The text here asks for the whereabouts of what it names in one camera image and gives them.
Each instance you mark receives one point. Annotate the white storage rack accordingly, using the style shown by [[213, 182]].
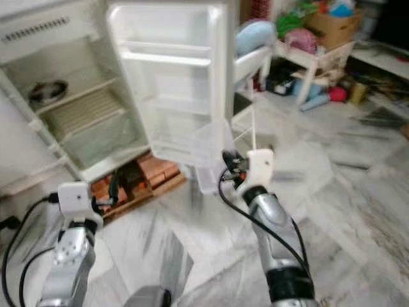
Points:
[[316, 61]]

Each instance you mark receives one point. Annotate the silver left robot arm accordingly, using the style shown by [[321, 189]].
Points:
[[67, 262]]

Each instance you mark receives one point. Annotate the black bag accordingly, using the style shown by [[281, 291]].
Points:
[[280, 83]]

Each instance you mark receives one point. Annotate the olive yellow can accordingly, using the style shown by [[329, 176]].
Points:
[[358, 93]]

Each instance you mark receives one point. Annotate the green plastic item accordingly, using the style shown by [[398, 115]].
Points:
[[293, 20]]

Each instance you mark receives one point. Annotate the clear plastic container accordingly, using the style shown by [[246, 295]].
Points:
[[209, 150]]

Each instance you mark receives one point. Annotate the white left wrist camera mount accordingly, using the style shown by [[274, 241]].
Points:
[[75, 199]]

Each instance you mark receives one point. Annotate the white fridge door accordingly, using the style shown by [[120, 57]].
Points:
[[166, 83]]

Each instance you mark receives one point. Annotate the steel bowl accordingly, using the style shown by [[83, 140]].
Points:
[[48, 93]]

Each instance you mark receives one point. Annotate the red brick stack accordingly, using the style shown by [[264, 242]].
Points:
[[156, 171]]

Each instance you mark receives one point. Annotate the red ball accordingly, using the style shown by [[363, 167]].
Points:
[[337, 94]]

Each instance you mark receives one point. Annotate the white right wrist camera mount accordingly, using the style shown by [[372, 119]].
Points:
[[259, 166]]

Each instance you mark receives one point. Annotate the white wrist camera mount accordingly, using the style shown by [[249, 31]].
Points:
[[259, 166], [75, 199]]

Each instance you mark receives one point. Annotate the fridge shelf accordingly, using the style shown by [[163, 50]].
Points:
[[86, 112]]

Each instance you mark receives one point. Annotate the white side table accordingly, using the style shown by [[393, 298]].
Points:
[[250, 62]]

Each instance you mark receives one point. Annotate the light blue cushion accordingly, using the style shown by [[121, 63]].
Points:
[[254, 37]]

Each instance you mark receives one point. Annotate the clear fridge crisper drawer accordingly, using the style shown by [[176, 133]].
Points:
[[105, 142]]

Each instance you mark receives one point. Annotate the brown cardboard box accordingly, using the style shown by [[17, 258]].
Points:
[[332, 29]]

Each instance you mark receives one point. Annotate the white small fridge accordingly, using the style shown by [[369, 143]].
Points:
[[51, 38]]

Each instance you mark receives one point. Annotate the blue plastic item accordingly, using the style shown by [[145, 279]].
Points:
[[342, 9]]

